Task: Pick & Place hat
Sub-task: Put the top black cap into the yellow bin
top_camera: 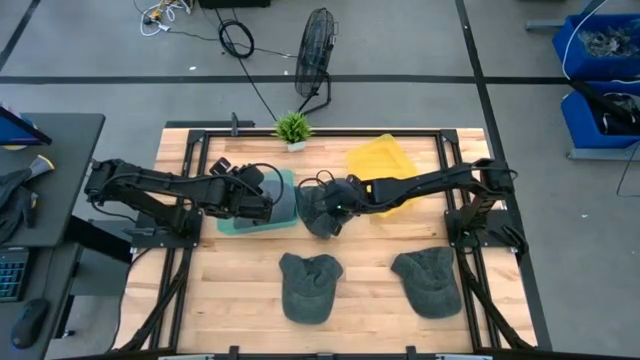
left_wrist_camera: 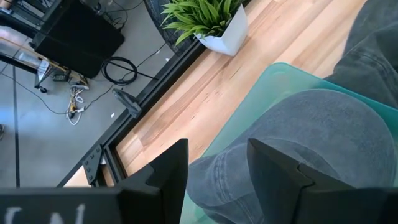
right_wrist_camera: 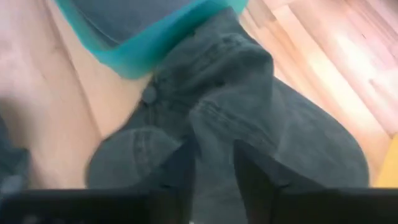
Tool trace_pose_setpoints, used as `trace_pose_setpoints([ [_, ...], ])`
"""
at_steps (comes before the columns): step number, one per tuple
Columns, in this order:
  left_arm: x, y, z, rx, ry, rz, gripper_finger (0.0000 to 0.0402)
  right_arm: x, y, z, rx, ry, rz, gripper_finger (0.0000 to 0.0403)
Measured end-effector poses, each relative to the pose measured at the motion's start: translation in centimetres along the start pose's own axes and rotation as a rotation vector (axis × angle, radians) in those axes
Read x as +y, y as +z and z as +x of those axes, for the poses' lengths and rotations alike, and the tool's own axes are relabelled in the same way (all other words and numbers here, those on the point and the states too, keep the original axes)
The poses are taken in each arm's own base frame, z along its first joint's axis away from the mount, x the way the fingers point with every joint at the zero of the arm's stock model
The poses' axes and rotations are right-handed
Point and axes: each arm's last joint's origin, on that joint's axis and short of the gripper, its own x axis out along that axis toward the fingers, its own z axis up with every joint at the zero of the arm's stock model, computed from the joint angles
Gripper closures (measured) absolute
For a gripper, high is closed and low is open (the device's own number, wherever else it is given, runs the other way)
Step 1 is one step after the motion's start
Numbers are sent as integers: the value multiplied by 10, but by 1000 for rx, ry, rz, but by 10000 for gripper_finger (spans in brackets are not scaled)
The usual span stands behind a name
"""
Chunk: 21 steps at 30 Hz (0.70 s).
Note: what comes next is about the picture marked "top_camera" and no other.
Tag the backlit black keyboard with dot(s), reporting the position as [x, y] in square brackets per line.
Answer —
[12, 275]

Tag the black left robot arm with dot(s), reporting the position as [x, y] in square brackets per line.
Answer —
[150, 180]

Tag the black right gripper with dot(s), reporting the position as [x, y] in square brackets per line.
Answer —
[342, 197]

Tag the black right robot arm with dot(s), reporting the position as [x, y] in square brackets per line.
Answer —
[425, 185]

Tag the blue computer monitor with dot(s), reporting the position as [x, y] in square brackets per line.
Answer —
[17, 131]

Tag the black computer mouse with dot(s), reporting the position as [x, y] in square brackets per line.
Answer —
[29, 322]

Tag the grey baseball cap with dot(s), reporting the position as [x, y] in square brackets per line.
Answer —
[284, 202]

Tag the green artificial plant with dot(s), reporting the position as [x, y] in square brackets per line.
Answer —
[293, 127]

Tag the black floor fan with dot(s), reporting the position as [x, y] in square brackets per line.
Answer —
[314, 50]

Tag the white plant pot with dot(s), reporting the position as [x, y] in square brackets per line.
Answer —
[296, 147]

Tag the yellow translucent plastic bin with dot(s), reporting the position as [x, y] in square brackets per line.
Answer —
[380, 160]

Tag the black aluminium rig frame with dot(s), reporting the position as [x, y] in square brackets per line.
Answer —
[375, 133]

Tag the black box on floor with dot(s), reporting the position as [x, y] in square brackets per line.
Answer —
[235, 3]

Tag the black keyboard desk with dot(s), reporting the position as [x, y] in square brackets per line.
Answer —
[50, 280]

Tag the blue storage bin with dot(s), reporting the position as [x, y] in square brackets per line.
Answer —
[580, 125]
[572, 62]

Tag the dark jacket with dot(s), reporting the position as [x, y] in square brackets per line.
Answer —
[15, 200]

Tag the teal translucent plastic bin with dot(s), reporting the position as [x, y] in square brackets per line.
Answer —
[287, 175]

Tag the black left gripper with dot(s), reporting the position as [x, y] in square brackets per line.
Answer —
[250, 197]

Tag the dark green baseball cap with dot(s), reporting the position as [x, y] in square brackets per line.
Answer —
[430, 282]
[310, 210]
[309, 292]

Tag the grey metal cart base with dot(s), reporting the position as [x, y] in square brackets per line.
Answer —
[600, 154]

